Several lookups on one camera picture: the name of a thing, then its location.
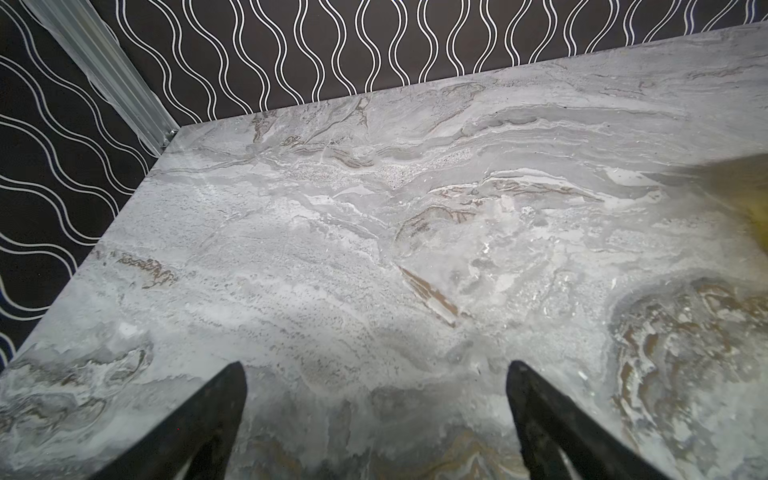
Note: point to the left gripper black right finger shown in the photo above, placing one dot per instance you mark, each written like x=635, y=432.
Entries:
x=551, y=428

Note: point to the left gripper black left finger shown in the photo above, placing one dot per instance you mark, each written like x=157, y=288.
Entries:
x=196, y=438

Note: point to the aluminium corner frame post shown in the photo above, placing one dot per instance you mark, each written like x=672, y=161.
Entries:
x=86, y=38

